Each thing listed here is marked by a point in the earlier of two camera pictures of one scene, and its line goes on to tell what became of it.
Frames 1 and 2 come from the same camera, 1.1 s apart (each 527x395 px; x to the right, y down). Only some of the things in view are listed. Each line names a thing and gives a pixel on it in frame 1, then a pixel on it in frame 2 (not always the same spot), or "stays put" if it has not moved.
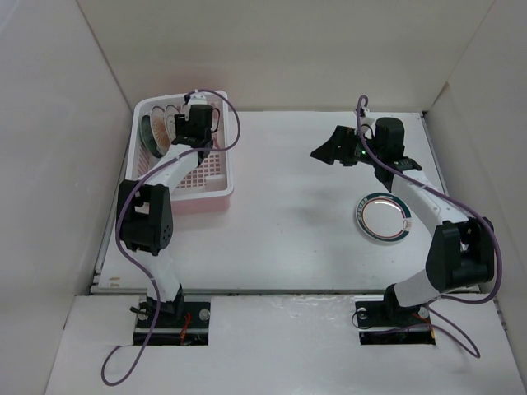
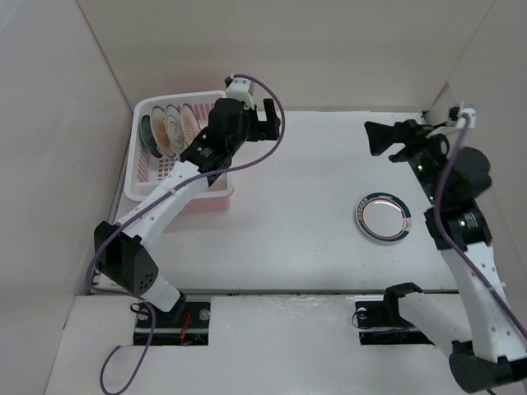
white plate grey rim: (170, 111) stays put
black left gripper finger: (180, 131) -> (258, 131)
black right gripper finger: (350, 159) -> (403, 155)
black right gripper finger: (340, 146) -> (380, 136)
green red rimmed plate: (384, 217) stays put
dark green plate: (148, 137) stays put
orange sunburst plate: (160, 130) stays put
